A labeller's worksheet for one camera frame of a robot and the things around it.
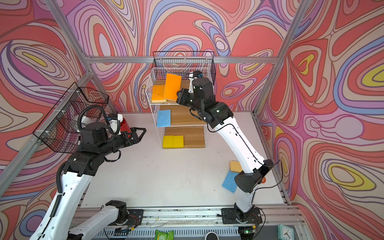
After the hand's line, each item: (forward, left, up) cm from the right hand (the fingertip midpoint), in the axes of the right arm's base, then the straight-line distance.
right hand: (177, 96), depth 66 cm
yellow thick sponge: (+3, +11, -41) cm, 42 cm away
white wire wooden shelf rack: (+1, +2, -23) cm, 23 cm away
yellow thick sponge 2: (+3, +4, -41) cm, 41 cm away
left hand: (-11, +17, -10) cm, 23 cm away
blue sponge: (+4, +10, -18) cm, 21 cm away
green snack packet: (-48, +10, -42) cm, 64 cm away
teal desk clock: (-48, -47, -43) cm, 80 cm away
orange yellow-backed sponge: (-14, -32, -45) cm, 57 cm away
